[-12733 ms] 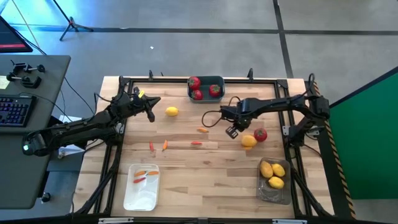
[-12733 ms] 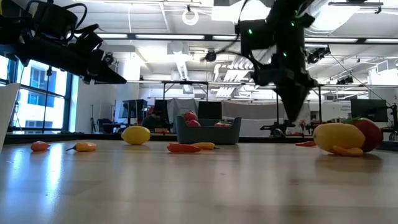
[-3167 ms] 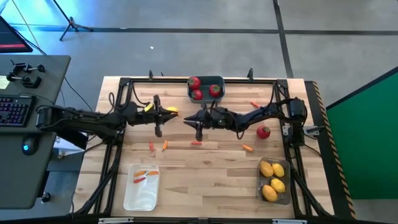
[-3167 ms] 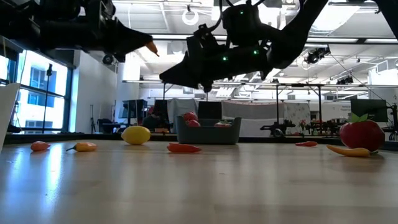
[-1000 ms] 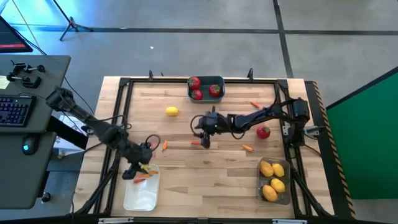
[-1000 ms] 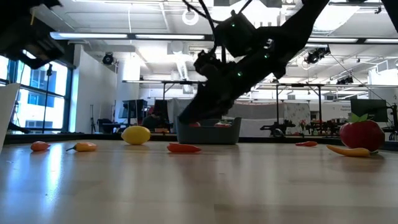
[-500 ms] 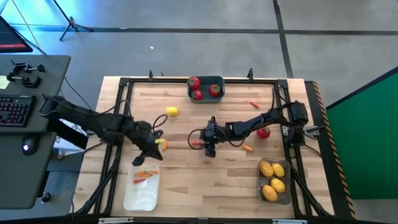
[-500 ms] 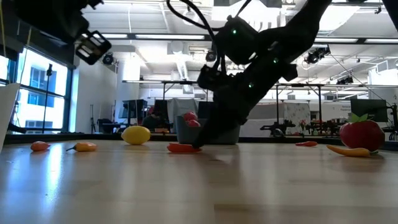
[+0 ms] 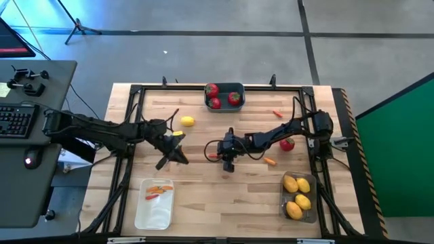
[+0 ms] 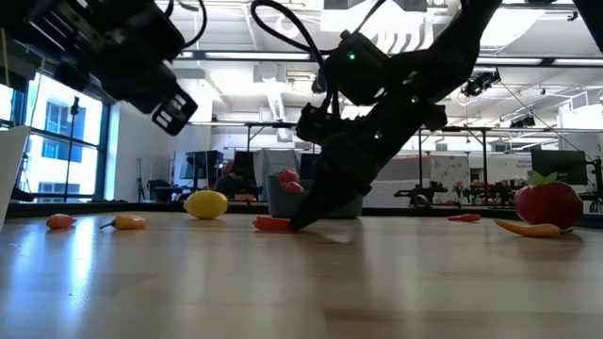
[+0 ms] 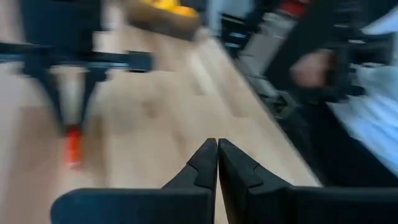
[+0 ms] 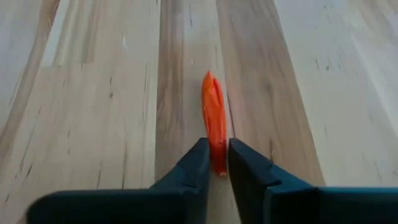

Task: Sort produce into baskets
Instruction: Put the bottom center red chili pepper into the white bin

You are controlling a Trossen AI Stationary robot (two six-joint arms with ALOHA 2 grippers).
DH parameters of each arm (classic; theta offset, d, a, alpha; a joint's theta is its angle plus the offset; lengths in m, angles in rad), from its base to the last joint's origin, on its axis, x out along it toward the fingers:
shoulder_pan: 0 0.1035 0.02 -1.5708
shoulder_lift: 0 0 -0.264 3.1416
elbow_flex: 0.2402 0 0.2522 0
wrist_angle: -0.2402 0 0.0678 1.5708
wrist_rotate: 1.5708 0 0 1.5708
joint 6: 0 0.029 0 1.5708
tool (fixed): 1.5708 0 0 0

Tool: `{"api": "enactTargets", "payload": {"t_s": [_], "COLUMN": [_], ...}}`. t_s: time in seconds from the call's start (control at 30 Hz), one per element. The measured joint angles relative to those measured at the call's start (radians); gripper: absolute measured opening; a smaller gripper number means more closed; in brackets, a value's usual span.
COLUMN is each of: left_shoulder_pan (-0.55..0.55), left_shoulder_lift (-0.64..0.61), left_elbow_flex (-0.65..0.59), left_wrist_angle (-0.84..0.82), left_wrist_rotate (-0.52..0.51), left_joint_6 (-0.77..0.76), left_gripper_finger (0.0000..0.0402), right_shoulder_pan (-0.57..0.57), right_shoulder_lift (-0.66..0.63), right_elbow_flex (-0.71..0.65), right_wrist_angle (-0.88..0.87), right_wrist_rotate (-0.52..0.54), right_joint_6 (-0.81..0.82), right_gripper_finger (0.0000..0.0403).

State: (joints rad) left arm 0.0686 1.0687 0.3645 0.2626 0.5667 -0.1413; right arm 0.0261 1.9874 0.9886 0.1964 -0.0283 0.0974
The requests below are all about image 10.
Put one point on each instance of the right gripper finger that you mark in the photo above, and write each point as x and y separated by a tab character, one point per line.
334	188

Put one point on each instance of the yellow lemon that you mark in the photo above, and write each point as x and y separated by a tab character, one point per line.
206	205

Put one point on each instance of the red-orange chili pepper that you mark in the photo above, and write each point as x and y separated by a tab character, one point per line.
60	221

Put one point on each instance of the long yellow-orange chili pepper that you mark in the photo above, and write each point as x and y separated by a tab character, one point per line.
532	230

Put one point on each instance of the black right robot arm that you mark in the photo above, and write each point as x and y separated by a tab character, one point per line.
447	52

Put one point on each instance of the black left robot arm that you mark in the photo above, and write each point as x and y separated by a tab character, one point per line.
56	28

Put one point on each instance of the black monitor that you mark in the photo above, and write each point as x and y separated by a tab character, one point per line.
308	165
245	162
559	167
202	164

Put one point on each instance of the white cloth sheet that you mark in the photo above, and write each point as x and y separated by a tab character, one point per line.
400	188

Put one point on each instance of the blue-grey plastic basket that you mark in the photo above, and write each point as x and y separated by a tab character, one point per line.
282	205

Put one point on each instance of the black background robot device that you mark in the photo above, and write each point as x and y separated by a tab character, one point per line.
419	194

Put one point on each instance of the black light stand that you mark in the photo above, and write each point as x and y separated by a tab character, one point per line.
74	106

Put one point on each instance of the floral patterned cloth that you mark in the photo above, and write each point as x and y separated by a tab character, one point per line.
450	172

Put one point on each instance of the person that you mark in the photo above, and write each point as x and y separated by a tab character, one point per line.
231	186

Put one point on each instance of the thin black tripod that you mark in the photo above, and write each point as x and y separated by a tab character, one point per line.
140	186

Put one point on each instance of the small red chili pepper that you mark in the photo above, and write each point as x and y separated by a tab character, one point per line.
464	217

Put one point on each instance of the black ceiling spotlight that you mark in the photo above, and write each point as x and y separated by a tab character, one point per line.
522	121
480	85

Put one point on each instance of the large window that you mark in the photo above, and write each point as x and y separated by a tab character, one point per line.
52	165

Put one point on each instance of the orange chili pepper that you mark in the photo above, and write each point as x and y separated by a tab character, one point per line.
128	222

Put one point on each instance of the white plastic tray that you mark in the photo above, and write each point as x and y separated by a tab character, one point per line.
9	160

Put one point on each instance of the black equipment stand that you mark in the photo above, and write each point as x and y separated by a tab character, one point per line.
598	179

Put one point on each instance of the black metal rig frame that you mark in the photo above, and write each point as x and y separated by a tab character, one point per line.
249	136
420	160

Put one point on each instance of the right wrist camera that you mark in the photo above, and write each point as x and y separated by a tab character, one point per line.
320	124

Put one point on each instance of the black aluminium table frame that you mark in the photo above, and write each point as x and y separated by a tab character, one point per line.
400	212

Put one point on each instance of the black ceiling camera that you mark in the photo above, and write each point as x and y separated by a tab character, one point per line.
320	87

